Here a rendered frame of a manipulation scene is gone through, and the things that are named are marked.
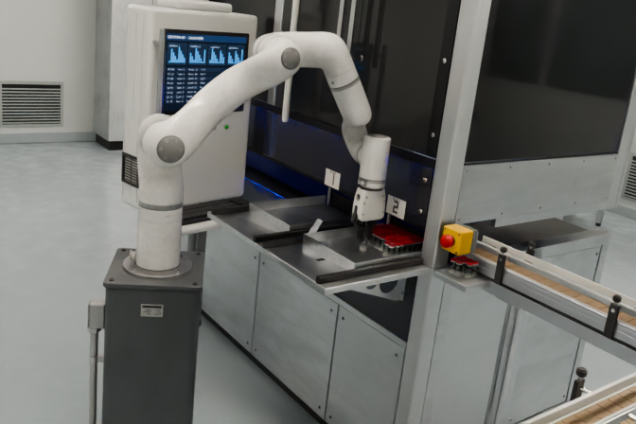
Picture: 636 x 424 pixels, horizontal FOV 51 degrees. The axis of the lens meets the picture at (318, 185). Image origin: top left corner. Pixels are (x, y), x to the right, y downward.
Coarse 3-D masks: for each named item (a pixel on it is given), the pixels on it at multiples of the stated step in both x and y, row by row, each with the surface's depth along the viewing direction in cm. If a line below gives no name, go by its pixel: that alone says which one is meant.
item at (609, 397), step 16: (576, 368) 129; (576, 384) 129; (608, 384) 130; (624, 384) 133; (576, 400) 123; (592, 400) 126; (608, 400) 132; (624, 400) 132; (544, 416) 117; (560, 416) 120; (576, 416) 125; (592, 416) 126; (608, 416) 119; (624, 416) 121
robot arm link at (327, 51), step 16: (288, 32) 190; (304, 32) 188; (320, 32) 187; (256, 48) 186; (304, 48) 187; (320, 48) 185; (336, 48) 186; (304, 64) 190; (320, 64) 188; (336, 64) 188; (352, 64) 190; (336, 80) 190; (352, 80) 191
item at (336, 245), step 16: (304, 240) 213; (320, 240) 217; (336, 240) 219; (352, 240) 221; (336, 256) 200; (352, 256) 207; (368, 256) 208; (384, 256) 210; (400, 256) 204; (416, 256) 208
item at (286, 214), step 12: (252, 204) 237; (264, 204) 242; (276, 204) 246; (288, 204) 249; (300, 204) 252; (312, 204) 256; (324, 204) 257; (264, 216) 231; (276, 216) 237; (288, 216) 239; (300, 216) 240; (312, 216) 242; (324, 216) 243; (336, 216) 245; (348, 216) 246; (276, 228) 225; (288, 228) 220; (300, 228) 222
